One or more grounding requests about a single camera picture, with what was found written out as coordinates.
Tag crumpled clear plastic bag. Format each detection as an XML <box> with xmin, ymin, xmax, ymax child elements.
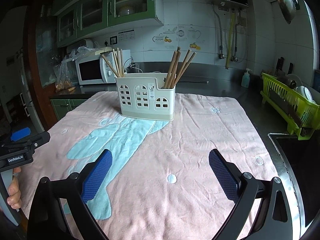
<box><xmin>76</xmin><ymin>46</ymin><xmax>110</xmax><ymax>58</ymax></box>

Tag brown wooden door frame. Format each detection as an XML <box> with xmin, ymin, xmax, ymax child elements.
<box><xmin>24</xmin><ymin>0</ymin><xmax>65</xmax><ymax>130</ymax></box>

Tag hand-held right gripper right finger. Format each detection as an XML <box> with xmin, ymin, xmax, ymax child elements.
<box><xmin>209</xmin><ymin>149</ymin><xmax>292</xmax><ymax>240</ymax></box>

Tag metal water pipe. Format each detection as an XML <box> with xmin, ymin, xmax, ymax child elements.
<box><xmin>233</xmin><ymin>11</ymin><xmax>248</xmax><ymax>62</ymax></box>

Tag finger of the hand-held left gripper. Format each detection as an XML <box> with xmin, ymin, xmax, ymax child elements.
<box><xmin>9</xmin><ymin>127</ymin><xmax>32</xmax><ymax>142</ymax></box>

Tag clear bag with food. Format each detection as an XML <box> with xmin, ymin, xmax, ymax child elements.
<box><xmin>54</xmin><ymin>55</ymin><xmax>77</xmax><ymax>92</ymax></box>

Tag white wall label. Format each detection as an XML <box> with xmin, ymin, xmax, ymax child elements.
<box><xmin>118</xmin><ymin>30</ymin><xmax>136</xmax><ymax>42</ymax></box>

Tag bunch of wooden chopsticks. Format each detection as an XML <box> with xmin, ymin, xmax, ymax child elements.
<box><xmin>100</xmin><ymin>46</ymin><xmax>196</xmax><ymax>90</ymax></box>

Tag grey flexible hose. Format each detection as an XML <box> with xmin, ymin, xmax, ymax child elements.
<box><xmin>212</xmin><ymin>5</ymin><xmax>225</xmax><ymax>60</ymax></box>

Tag white kitchen appliance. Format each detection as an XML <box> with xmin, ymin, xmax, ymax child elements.
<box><xmin>66</xmin><ymin>39</ymin><xmax>94</xmax><ymax>55</ymax></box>

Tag hanging metal wok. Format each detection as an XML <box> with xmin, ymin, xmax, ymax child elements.
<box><xmin>270</xmin><ymin>0</ymin><xmax>300</xmax><ymax>25</ymax></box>

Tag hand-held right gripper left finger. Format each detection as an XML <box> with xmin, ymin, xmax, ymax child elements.
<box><xmin>27</xmin><ymin>149</ymin><xmax>113</xmax><ymax>240</ymax></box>

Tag green plastic dish rack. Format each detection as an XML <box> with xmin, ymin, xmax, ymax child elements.
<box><xmin>260</xmin><ymin>72</ymin><xmax>320</xmax><ymax>141</ymax></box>

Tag yellow gas pipe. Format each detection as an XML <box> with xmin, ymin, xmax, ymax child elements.
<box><xmin>225</xmin><ymin>11</ymin><xmax>237</xmax><ymax>70</ymax></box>

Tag pink and blue blanket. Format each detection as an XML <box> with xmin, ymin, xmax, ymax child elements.
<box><xmin>19</xmin><ymin>91</ymin><xmax>288</xmax><ymax>240</ymax></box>

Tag hand soap pump bottle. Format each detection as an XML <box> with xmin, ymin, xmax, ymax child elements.
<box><xmin>241</xmin><ymin>68</ymin><xmax>251</xmax><ymax>89</ymax></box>

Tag wooden rolling pin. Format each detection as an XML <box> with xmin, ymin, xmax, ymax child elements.
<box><xmin>277</xmin><ymin>76</ymin><xmax>297</xmax><ymax>88</ymax></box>

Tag stainless steel sink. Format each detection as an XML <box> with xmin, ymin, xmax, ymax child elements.
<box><xmin>268</xmin><ymin>132</ymin><xmax>320</xmax><ymax>233</ymax></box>

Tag cream plastic utensil holder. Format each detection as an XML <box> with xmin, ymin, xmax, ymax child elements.
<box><xmin>115</xmin><ymin>72</ymin><xmax>176</xmax><ymax>121</ymax></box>

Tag green wall cabinet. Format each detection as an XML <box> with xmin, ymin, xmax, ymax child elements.
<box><xmin>51</xmin><ymin>0</ymin><xmax>165</xmax><ymax>48</ymax></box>

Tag green base cabinet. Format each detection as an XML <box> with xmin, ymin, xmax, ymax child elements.
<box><xmin>50</xmin><ymin>98</ymin><xmax>88</xmax><ymax>122</ymax></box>

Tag white bowl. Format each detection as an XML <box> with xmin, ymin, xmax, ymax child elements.
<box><xmin>295</xmin><ymin>86</ymin><xmax>313</xmax><ymax>103</ymax></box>

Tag tangled black cables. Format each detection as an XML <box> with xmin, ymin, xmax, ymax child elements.
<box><xmin>124</xmin><ymin>58</ymin><xmax>143</xmax><ymax>74</ymax></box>

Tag white microwave oven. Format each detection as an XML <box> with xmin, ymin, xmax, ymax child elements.
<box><xmin>75</xmin><ymin>49</ymin><xmax>132</xmax><ymax>85</ymax></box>

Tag person's left hand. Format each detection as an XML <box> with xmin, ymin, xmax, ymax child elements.
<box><xmin>6</xmin><ymin>167</ymin><xmax>22</xmax><ymax>210</ymax></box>

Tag black handled knife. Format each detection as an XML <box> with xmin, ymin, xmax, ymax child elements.
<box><xmin>276</xmin><ymin>57</ymin><xmax>284</xmax><ymax>77</ymax></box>

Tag white refrigerator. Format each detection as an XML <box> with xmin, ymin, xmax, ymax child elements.
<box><xmin>7</xmin><ymin>50</ymin><xmax>47</xmax><ymax>133</ymax></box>

